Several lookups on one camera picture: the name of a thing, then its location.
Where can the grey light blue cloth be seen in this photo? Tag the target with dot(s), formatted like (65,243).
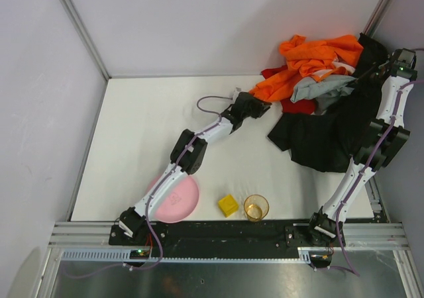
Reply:
(324,93)

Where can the red cloth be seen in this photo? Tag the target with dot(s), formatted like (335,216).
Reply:
(303,106)

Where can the grey slotted cable duct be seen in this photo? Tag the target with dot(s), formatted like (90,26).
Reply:
(138,255)

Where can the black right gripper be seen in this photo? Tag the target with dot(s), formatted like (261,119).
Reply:
(366,73)

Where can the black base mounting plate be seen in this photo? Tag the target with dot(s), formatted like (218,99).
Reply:
(232,248)

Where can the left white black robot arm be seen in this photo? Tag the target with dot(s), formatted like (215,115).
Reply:
(187,157)

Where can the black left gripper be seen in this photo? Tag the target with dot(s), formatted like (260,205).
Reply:
(256,105)

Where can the amber transparent plastic cup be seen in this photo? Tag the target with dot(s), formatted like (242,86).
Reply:
(256,207)

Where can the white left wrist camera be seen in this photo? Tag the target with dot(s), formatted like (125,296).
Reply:
(235,94)

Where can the black cloth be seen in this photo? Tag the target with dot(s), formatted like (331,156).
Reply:
(325,142)

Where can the aluminium front frame rail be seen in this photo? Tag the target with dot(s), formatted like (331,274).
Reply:
(382,236)

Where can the pink round plate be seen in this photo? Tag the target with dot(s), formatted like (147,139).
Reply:
(179,204)

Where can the orange cloth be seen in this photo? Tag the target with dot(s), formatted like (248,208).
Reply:
(316,59)

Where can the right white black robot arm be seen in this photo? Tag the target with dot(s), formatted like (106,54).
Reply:
(382,140)

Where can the yellow cube block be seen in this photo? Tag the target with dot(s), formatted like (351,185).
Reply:
(228,205)

